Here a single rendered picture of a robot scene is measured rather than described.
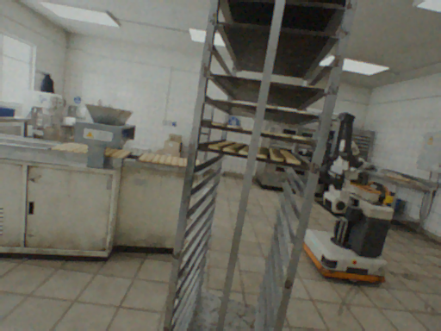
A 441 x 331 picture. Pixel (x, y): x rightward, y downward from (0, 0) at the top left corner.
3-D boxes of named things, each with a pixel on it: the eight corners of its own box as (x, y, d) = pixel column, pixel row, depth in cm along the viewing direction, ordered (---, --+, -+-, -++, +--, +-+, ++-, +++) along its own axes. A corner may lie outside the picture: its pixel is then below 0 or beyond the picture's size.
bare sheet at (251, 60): (238, 70, 141) (239, 67, 140) (306, 78, 134) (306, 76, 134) (218, 26, 82) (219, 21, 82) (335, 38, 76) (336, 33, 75)
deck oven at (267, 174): (261, 191, 529) (278, 102, 500) (252, 179, 648) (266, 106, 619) (326, 201, 538) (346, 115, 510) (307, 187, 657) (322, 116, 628)
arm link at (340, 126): (350, 113, 206) (343, 114, 217) (344, 112, 206) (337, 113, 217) (338, 160, 212) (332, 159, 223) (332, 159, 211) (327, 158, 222)
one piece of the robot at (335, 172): (332, 184, 258) (337, 165, 255) (345, 191, 230) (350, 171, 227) (318, 182, 257) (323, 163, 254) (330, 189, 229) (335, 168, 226)
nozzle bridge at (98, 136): (71, 165, 176) (74, 121, 171) (100, 152, 246) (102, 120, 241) (116, 170, 184) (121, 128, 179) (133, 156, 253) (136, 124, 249)
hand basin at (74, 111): (96, 140, 620) (101, 99, 605) (90, 141, 582) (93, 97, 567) (59, 134, 614) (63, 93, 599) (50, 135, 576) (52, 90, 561)
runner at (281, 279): (272, 222, 150) (273, 218, 150) (276, 223, 150) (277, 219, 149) (276, 285, 88) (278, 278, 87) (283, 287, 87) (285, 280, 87)
